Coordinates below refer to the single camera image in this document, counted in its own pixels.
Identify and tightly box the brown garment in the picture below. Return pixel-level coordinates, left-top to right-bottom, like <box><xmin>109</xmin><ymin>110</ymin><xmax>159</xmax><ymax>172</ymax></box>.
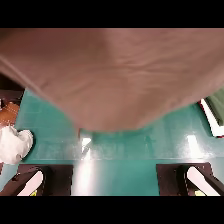
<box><xmin>0</xmin><ymin>27</ymin><xmax>224</xmax><ymax>133</ymax></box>

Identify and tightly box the green garment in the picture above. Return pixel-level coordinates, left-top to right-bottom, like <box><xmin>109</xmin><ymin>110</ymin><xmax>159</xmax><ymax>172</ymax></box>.
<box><xmin>203</xmin><ymin>87</ymin><xmax>224</xmax><ymax>127</ymax></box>

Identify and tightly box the white garment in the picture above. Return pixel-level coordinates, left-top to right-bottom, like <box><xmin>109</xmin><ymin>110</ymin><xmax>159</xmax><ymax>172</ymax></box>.
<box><xmin>199</xmin><ymin>98</ymin><xmax>224</xmax><ymax>139</ymax></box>
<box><xmin>0</xmin><ymin>125</ymin><xmax>35</xmax><ymax>166</ymax></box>

